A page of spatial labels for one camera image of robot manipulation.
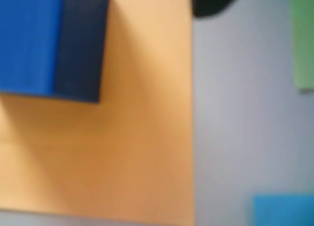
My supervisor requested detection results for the green paper square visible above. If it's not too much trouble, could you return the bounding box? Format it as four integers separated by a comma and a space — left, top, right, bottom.
290, 0, 314, 92

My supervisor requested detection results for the medium blue cube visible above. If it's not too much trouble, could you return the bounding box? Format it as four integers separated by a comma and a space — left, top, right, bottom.
0, 0, 110, 104

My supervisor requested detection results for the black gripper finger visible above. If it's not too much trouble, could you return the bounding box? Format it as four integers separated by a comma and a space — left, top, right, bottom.
191, 0, 245, 18

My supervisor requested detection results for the light blue paper square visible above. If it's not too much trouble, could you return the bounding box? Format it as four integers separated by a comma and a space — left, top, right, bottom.
252, 194, 314, 226

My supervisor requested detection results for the orange paper square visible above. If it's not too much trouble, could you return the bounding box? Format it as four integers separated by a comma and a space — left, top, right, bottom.
0, 0, 197, 226

